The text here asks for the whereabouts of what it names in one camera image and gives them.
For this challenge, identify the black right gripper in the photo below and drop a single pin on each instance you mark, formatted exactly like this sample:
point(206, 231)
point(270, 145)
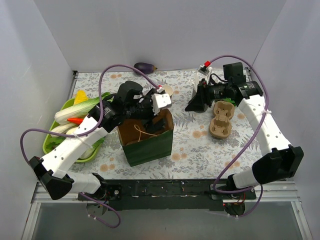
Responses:
point(201, 94)

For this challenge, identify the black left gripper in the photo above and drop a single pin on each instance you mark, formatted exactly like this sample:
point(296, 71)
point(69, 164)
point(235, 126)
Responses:
point(152, 116)

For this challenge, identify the brown cardboard cup carrier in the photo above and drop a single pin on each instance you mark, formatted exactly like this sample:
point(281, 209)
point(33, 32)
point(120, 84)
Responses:
point(220, 126)

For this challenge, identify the dark green paper bag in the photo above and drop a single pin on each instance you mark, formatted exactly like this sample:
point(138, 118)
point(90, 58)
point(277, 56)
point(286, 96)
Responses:
point(151, 146)

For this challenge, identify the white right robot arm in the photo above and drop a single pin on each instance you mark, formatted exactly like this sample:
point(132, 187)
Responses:
point(280, 160)

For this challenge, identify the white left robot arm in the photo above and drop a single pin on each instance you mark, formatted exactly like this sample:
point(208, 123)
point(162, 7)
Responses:
point(52, 169)

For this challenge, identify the purple eggplant toy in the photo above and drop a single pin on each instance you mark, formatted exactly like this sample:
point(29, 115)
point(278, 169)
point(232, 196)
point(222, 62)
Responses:
point(145, 68)

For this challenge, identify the yellow corn toy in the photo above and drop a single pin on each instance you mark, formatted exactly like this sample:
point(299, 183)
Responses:
point(80, 97)

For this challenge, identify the large napa cabbage toy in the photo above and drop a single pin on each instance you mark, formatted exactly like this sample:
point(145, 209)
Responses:
point(75, 111)

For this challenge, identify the orange carrot toy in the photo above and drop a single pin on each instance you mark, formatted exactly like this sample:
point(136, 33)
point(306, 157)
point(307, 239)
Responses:
point(77, 121)

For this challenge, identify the white daikon radish toy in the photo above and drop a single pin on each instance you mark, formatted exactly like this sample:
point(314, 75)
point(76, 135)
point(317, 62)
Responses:
point(63, 129)

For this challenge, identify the floral patterned table mat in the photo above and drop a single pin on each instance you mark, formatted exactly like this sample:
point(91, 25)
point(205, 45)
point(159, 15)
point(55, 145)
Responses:
point(195, 153)

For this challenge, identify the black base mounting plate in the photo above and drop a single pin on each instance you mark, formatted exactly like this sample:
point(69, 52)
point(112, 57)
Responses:
point(162, 194)

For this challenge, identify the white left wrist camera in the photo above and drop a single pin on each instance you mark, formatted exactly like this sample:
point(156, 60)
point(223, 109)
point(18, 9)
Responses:
point(160, 102)

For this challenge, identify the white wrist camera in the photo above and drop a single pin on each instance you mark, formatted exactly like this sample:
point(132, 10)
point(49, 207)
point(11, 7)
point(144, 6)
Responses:
point(160, 102)
point(206, 72)

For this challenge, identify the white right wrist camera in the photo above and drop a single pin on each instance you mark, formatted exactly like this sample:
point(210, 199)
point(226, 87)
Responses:
point(206, 72)

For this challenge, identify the aluminium frame rail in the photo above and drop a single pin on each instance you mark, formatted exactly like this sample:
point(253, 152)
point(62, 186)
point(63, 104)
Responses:
point(280, 191)

